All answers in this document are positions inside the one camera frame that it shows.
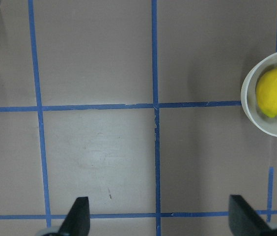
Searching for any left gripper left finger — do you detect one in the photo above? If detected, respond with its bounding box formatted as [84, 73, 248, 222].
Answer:
[57, 197, 90, 236]

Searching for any white bowl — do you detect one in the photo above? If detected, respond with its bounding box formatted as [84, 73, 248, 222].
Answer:
[241, 52, 277, 137]

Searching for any yellow lemon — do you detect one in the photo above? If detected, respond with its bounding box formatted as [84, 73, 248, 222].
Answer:
[255, 67, 277, 118]

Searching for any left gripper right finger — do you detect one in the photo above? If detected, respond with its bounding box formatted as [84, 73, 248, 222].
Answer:
[228, 195, 275, 236]

